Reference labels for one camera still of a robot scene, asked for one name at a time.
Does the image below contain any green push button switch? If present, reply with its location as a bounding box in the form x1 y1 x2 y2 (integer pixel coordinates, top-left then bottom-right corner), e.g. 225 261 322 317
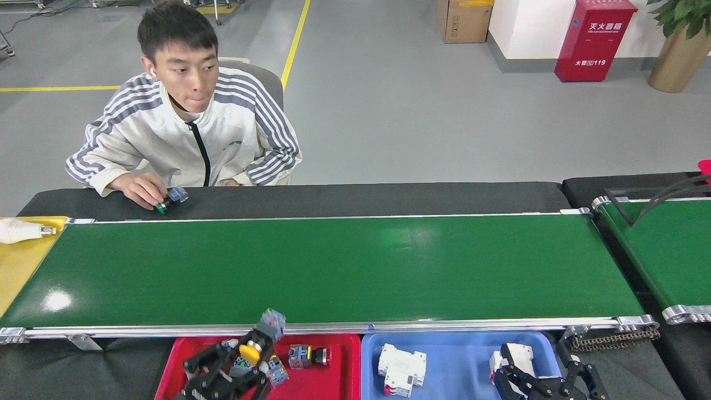
155 187 189 216

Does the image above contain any person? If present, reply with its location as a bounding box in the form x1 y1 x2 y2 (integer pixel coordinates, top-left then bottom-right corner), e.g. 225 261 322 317
65 2 303 211

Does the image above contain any black cable bundle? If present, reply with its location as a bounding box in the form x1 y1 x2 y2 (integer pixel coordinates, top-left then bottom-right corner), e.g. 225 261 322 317
604 173 711 227

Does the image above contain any golden plant pot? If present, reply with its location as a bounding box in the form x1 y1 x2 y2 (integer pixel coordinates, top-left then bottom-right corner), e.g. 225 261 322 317
647 28 711 93

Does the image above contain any white stand on wheels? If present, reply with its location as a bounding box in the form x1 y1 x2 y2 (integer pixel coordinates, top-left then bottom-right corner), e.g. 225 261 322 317
183 0 245 26

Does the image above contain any white circuit breaker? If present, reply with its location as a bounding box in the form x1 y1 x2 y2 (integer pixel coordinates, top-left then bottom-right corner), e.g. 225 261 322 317
489 343 537 392
378 343 427 398

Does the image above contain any black drive chain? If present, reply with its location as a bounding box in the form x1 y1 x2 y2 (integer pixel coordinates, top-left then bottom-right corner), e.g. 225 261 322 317
569 328 660 352

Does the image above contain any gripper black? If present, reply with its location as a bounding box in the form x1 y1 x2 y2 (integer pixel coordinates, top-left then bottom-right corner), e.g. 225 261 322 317
175 342 273 400
493 341 609 400

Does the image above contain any yellow plastic tray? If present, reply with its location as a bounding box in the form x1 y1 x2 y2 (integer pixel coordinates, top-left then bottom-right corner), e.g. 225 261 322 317
0 216 68 314

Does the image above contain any brown cardboard box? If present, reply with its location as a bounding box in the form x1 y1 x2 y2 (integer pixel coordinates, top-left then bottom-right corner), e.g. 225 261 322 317
437 0 495 44

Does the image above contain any yellow push button switch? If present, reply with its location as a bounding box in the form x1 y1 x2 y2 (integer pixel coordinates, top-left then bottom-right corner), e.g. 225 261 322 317
239 308 287 367

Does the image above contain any blue plastic tray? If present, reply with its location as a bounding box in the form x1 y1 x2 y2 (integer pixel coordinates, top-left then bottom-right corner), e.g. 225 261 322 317
360 331 563 400

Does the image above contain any white light bulb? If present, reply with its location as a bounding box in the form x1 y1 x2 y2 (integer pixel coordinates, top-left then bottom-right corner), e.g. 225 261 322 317
0 218 57 244

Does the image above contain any green potted plant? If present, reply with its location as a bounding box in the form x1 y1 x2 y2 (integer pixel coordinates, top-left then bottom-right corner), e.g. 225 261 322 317
646 0 711 39

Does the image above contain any green feeder conveyor belt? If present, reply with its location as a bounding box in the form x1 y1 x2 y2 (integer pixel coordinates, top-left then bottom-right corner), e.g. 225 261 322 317
592 194 711 324

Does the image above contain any red fire extinguisher box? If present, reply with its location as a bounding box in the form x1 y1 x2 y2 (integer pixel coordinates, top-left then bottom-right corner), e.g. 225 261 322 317
554 0 638 83

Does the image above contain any long green conveyor belt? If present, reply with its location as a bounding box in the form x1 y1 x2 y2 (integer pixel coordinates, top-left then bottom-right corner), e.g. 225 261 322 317
0 208 660 345

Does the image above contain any grey office chair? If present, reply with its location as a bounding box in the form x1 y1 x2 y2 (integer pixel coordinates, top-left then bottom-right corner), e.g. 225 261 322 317
218 57 286 112

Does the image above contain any red plastic tray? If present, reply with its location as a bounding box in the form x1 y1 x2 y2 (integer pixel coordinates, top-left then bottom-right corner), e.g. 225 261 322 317
154 333 362 400

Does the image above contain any black capped switch part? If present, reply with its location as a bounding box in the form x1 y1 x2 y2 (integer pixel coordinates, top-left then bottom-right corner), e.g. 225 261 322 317
288 344 329 369
229 356 253 380
260 356 290 388

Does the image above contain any person's right hand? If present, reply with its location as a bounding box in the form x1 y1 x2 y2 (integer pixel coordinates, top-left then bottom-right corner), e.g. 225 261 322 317
109 172 168 211

